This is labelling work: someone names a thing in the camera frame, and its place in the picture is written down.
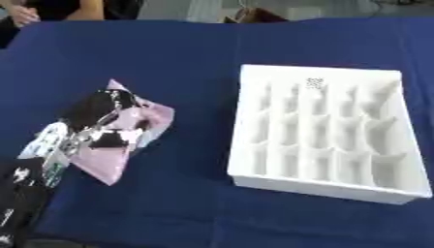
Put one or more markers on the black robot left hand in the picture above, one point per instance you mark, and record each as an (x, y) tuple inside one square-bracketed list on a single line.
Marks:
[(93, 108)]

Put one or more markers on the pink plastic packet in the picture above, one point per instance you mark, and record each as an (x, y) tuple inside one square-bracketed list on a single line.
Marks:
[(107, 163)]

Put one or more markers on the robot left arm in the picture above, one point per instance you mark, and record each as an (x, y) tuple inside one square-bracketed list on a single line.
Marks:
[(39, 151)]

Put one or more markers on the white compartment box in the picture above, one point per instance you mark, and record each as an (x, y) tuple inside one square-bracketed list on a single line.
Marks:
[(316, 135)]

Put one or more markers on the person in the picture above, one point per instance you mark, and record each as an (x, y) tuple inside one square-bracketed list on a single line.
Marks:
[(62, 9)]

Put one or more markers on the person's hand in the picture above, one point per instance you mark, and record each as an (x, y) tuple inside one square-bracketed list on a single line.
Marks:
[(22, 14)]

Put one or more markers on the brown bag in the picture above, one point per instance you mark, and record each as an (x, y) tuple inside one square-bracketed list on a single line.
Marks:
[(257, 16)]

